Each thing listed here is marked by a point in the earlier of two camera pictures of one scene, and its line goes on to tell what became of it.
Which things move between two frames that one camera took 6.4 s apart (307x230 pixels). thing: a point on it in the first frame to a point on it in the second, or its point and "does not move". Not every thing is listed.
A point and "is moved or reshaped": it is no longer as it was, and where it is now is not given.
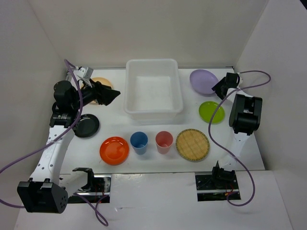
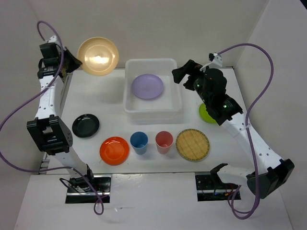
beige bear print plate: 103,81 to 99,56
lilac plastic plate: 202,81 is moved or reshaped
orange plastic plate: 114,151 does not move
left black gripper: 103,94 to 76,63
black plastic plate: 87,126 does not move
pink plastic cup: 164,140 does not move
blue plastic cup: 139,141 does not move
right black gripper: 217,87 to 179,74
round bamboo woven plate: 192,144 does not move
